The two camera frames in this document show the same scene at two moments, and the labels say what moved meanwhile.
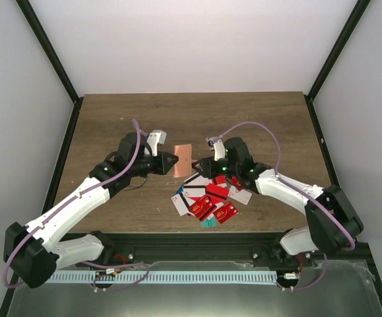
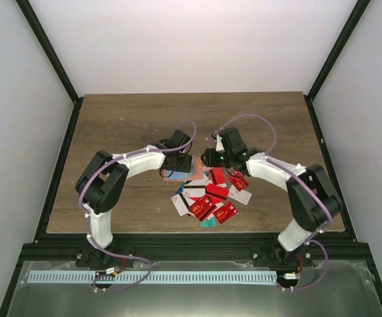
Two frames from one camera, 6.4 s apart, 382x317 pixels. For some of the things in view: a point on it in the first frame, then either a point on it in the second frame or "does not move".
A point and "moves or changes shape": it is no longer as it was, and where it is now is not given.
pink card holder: [183, 166] moves or changes shape
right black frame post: [348, 29] does not move
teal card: [209, 223] does not move
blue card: [180, 190] does not move
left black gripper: [163, 167] -> [185, 167]
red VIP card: [203, 207] does not move
